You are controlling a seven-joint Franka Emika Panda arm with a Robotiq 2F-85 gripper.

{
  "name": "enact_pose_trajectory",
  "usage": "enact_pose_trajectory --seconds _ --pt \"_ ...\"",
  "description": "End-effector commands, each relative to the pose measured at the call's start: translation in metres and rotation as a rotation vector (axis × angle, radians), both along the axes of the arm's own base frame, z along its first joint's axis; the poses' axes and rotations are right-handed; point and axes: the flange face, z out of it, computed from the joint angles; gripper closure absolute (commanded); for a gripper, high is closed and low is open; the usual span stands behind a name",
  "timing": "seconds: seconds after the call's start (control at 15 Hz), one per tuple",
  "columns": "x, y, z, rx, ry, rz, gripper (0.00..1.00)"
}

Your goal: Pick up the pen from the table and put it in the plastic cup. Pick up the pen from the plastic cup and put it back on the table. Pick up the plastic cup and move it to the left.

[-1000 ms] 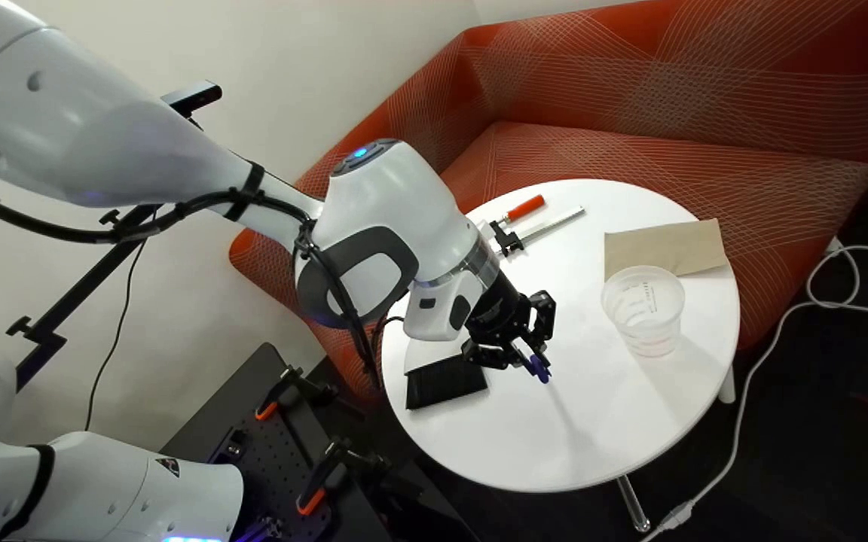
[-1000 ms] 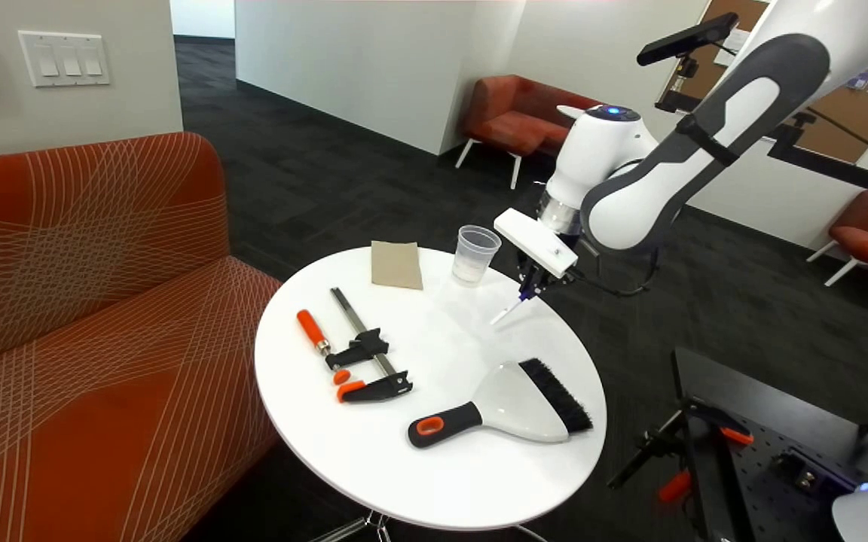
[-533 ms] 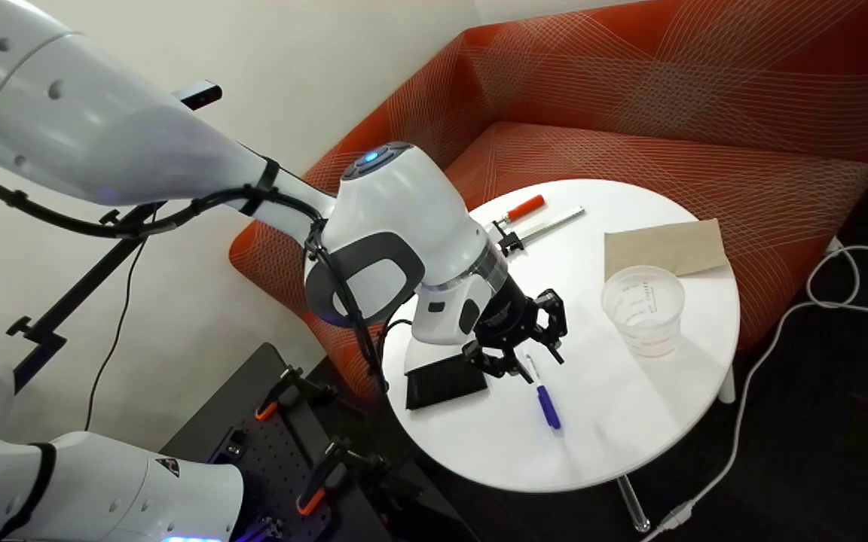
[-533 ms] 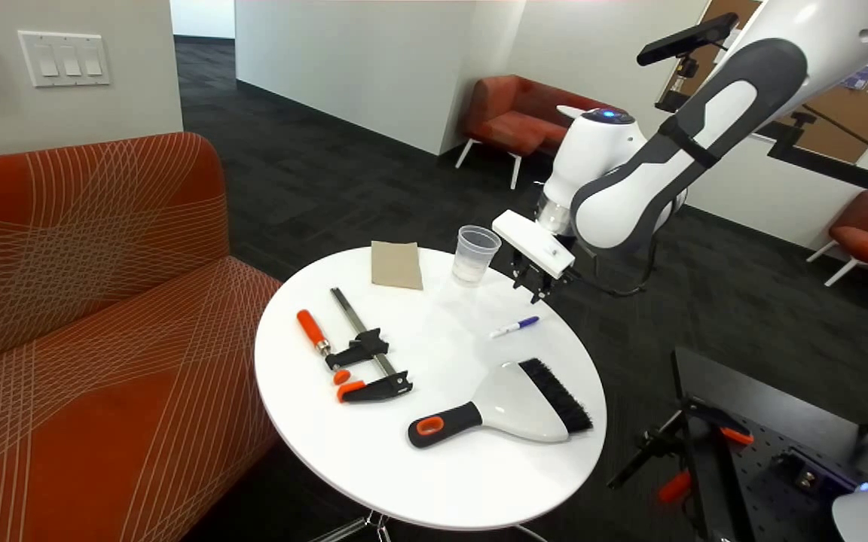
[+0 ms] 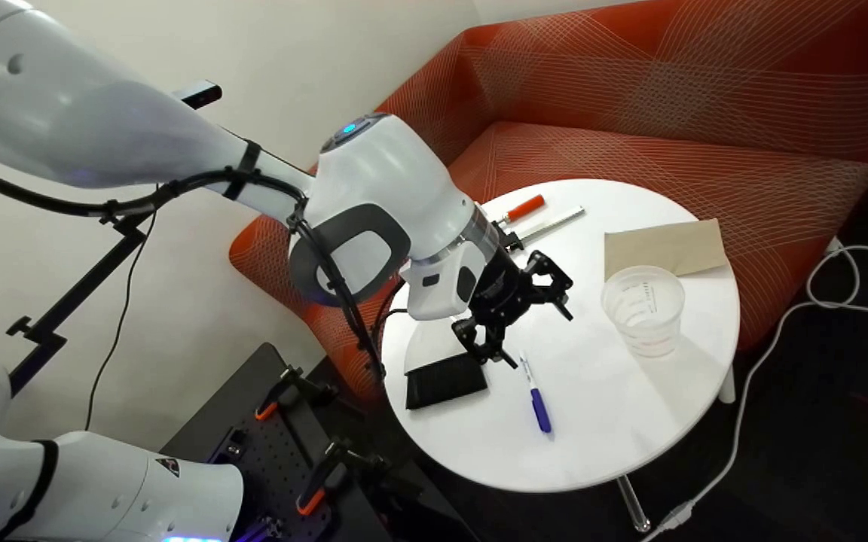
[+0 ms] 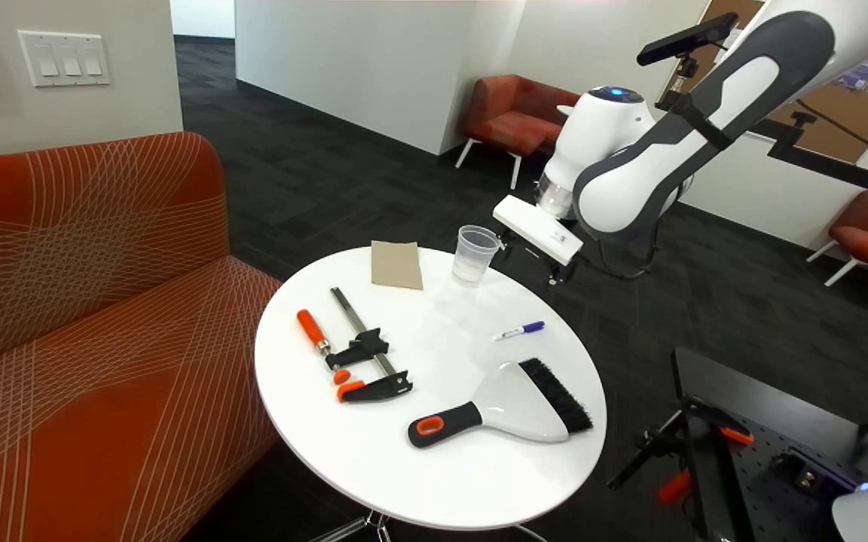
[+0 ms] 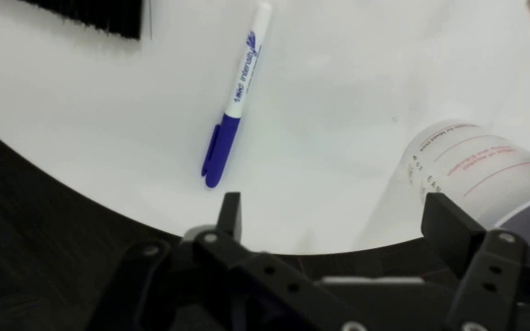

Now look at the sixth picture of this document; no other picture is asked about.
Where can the blue and white marker pen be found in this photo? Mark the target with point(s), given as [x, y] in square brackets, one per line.
[522, 330]

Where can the round white table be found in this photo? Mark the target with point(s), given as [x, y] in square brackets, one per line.
[444, 338]

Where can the orange armchair left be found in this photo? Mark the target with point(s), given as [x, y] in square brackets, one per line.
[512, 115]

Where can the black orange bar clamp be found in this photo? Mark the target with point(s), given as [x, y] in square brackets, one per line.
[361, 347]

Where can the tan cardboard square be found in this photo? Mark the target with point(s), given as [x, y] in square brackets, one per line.
[397, 266]

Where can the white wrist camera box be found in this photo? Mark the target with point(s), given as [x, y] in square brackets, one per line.
[538, 228]

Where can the clear plastic cup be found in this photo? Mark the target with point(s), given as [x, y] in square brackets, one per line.
[474, 250]

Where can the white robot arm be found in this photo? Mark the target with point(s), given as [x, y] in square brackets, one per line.
[785, 50]

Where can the orange handled clamp on base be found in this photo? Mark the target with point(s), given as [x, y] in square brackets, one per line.
[728, 428]

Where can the cork bulletin board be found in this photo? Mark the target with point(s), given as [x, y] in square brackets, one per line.
[838, 99]

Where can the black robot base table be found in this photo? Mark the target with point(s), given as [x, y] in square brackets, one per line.
[801, 479]

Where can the white wall light switch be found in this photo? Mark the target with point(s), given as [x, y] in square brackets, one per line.
[57, 58]

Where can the orange patterned sofa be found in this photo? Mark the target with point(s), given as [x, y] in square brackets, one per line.
[126, 400]

